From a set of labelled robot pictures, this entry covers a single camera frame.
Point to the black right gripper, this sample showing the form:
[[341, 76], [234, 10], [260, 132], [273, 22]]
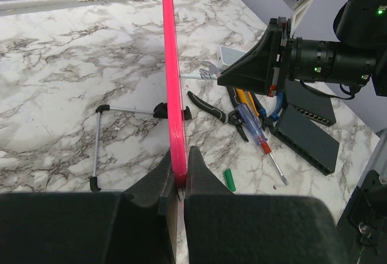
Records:
[[308, 60]]

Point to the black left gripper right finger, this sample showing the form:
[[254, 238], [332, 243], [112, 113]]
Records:
[[222, 227]]

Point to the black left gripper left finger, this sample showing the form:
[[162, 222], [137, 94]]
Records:
[[138, 225]]

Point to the green marker cap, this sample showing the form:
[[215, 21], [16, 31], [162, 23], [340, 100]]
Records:
[[228, 177]]

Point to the green whiteboard marker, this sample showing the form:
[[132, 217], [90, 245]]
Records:
[[199, 76]]

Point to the pink framed whiteboard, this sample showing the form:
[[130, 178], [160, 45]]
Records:
[[175, 112]]

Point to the black whiteboard stand foot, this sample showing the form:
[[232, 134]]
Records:
[[187, 114]]

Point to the yellow black utility knife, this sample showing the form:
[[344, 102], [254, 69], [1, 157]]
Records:
[[246, 97]]

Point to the grey white router box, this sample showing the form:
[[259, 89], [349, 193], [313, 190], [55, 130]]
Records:
[[226, 56]]

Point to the blue transparent screwdriver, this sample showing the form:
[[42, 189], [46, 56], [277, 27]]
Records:
[[258, 135]]

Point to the silver open-end wrench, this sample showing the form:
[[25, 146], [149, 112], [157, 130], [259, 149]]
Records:
[[210, 69]]

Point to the black grey handled pliers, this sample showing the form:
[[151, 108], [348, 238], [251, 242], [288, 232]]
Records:
[[232, 118]]

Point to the black network switch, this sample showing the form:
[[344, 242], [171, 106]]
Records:
[[307, 140]]

